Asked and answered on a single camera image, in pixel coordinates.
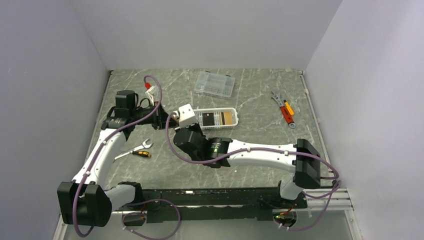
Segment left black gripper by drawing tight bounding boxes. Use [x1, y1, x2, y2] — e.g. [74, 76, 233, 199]
[130, 101, 180, 130]

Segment white plastic basket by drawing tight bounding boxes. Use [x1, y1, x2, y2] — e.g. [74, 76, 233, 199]
[194, 107, 239, 130]

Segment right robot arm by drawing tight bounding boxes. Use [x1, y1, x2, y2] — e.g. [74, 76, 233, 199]
[172, 125, 321, 208]

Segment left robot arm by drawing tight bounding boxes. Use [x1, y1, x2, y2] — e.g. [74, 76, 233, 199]
[57, 90, 168, 227]

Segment black VIP cards stack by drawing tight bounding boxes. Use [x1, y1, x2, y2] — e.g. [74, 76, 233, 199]
[202, 112, 215, 127]

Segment gold cards stack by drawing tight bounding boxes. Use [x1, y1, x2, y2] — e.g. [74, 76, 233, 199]
[220, 111, 233, 126]

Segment clear plastic organizer box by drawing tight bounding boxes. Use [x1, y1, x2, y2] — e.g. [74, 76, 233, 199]
[194, 71, 235, 99]

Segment red adjustable wrench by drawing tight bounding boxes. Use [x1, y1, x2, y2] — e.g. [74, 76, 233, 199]
[271, 89, 296, 129]

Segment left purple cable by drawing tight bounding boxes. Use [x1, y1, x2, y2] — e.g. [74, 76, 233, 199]
[72, 75, 181, 240]

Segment purple cable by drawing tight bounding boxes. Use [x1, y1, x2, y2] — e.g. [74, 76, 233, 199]
[72, 75, 181, 240]
[164, 112, 341, 232]

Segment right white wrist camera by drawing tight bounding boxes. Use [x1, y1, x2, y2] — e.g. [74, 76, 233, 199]
[178, 104, 198, 128]

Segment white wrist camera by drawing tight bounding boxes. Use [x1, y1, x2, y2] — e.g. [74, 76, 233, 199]
[144, 82, 159, 104]
[178, 104, 198, 128]

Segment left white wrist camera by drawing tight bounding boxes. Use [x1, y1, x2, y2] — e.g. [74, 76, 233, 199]
[144, 82, 159, 104]

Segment yellow black handled wrench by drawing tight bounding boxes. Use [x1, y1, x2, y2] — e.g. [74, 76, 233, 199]
[114, 138, 153, 161]

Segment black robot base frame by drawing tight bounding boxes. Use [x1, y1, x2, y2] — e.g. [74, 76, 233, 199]
[120, 186, 308, 224]

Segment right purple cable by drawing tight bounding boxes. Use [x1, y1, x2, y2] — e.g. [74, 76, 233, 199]
[164, 112, 341, 232]

